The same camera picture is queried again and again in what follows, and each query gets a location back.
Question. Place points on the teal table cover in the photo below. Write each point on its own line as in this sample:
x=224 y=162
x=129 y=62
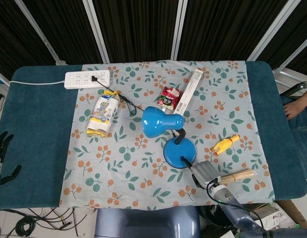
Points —
x=37 y=129

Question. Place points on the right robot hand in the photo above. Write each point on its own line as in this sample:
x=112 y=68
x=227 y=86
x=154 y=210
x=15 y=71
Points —
x=205 y=172

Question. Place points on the lint roller refill pack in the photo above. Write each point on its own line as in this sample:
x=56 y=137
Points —
x=104 y=112

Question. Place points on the yellow rubber chicken toy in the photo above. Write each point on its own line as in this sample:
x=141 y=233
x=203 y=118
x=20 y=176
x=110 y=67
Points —
x=225 y=145

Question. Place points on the person's jeans leg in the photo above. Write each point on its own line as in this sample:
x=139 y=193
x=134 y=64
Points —
x=300 y=141

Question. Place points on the bundle of wooden sticks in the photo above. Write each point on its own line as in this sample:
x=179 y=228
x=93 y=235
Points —
x=240 y=175

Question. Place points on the red snack packet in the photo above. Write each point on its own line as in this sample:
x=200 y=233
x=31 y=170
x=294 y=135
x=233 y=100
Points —
x=168 y=98

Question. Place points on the long white cardboard box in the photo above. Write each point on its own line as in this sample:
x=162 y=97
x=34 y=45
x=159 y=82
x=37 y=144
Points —
x=189 y=93

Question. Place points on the person's hand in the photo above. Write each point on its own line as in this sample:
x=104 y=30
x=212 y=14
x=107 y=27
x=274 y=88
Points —
x=295 y=106

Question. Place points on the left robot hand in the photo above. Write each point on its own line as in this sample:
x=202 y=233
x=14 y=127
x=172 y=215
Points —
x=1 y=153

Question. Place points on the white power strip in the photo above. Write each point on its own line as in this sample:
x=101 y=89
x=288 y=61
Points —
x=87 y=79

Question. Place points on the floral tablecloth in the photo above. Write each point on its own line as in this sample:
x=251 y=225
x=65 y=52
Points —
x=168 y=148

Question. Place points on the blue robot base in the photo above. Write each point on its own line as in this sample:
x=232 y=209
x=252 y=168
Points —
x=147 y=223

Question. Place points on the blue desk lamp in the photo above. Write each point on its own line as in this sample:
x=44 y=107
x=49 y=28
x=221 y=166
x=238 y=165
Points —
x=168 y=134

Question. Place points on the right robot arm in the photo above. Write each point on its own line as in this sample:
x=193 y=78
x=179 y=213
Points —
x=239 y=210

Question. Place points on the cardboard box on floor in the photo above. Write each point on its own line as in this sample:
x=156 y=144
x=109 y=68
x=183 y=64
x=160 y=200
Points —
x=277 y=218

